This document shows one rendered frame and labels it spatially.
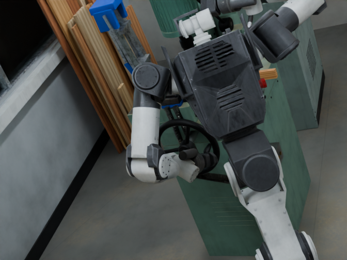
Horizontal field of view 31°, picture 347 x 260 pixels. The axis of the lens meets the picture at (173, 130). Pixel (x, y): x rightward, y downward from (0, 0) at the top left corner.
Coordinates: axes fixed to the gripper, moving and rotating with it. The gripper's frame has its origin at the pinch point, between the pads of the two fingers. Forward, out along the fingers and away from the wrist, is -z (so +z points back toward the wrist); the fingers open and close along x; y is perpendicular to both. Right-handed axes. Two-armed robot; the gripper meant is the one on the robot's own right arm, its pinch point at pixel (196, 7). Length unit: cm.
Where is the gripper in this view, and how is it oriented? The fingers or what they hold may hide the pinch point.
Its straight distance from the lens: 253.9
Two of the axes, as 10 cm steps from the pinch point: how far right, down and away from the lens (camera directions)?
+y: 4.7, 2.1, 8.6
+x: -0.2, 9.7, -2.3
